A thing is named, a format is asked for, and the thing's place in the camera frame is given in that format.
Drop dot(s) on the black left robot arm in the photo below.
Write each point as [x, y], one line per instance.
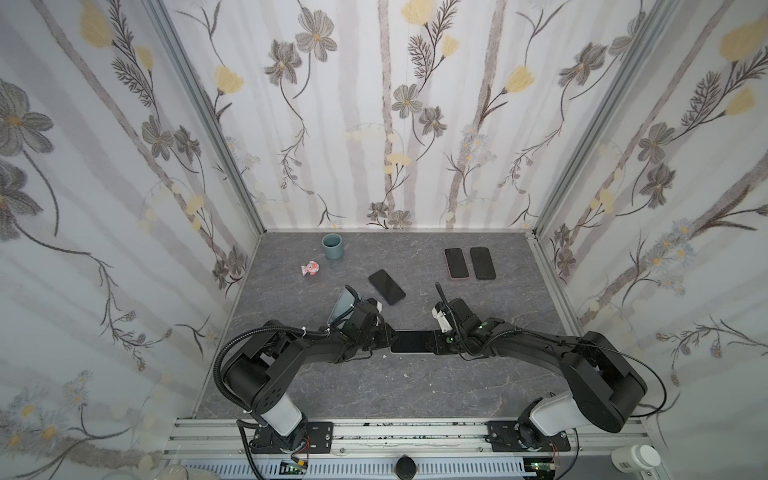
[255, 369]

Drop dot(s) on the pink pig figurine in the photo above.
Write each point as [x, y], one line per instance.
[310, 269]

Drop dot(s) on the clear teal phone case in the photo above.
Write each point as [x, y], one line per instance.
[343, 307]

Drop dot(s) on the black knob on rail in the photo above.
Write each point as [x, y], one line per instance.
[405, 468]

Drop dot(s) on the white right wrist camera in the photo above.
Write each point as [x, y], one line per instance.
[444, 324]

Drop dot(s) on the light blue phone case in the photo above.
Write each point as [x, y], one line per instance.
[414, 353]

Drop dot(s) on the white cylinder device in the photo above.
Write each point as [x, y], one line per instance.
[637, 458]

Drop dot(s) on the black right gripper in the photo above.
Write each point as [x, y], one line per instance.
[447, 338]

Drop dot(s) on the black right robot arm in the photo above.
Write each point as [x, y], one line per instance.
[604, 389]

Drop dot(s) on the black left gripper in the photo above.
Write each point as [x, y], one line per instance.
[386, 336]

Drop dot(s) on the purple-edged smartphone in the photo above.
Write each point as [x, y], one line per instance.
[456, 263]

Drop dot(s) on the black phone case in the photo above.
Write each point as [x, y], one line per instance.
[483, 264]

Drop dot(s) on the teal ceramic cup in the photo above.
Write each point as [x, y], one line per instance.
[333, 246]

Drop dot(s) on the blue-edged smartphone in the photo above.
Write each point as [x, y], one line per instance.
[387, 287]

